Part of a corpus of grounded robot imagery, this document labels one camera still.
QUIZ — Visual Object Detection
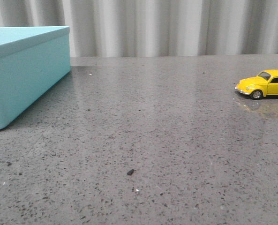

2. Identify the yellow toy beetle car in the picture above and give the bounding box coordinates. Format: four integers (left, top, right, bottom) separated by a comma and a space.
234, 69, 278, 100

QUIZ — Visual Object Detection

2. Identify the light blue storage box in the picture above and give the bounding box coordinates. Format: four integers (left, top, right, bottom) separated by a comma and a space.
0, 26, 71, 129

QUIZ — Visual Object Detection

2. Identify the grey pleated curtain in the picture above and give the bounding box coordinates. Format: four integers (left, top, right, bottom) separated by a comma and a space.
0, 0, 278, 57

